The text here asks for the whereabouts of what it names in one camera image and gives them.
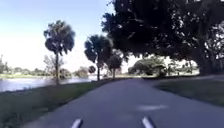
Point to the small palm tree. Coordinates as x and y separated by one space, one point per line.
92 69

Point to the bush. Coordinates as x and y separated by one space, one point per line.
81 72

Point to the distant round green tree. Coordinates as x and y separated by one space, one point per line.
146 66

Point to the grey paved path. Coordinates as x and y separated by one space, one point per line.
126 103

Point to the large spreading dark tree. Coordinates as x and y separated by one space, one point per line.
160 26

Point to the robot's own part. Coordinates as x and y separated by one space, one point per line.
147 122
76 123

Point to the grass with trees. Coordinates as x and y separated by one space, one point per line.
196 90

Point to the grass beside water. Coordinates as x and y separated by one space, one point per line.
30 103

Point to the pond water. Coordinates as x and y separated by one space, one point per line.
20 84

